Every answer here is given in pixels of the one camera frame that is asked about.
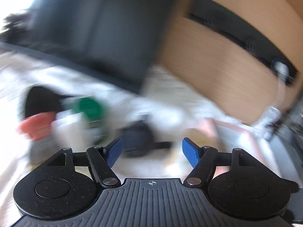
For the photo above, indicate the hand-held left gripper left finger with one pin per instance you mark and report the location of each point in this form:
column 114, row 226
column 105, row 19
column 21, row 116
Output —
column 114, row 152

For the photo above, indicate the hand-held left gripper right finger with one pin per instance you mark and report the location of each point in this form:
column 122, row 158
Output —
column 190, row 152

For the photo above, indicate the pink storage box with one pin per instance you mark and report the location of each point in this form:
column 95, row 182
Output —
column 236, row 134

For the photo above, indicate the orange pink plush toy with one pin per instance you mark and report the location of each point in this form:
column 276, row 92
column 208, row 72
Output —
column 36, row 125

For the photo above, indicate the dark round object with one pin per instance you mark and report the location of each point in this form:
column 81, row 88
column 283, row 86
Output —
column 137, row 139

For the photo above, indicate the green lid glass jar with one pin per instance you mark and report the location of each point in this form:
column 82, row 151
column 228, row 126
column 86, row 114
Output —
column 88, row 110

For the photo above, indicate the white textured blanket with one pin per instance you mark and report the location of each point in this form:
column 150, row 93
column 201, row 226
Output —
column 165, row 104

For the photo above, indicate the white plug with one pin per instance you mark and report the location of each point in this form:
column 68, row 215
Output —
column 283, row 71

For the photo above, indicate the dark computer monitor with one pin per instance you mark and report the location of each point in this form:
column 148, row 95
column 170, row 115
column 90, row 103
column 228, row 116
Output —
column 106, row 28

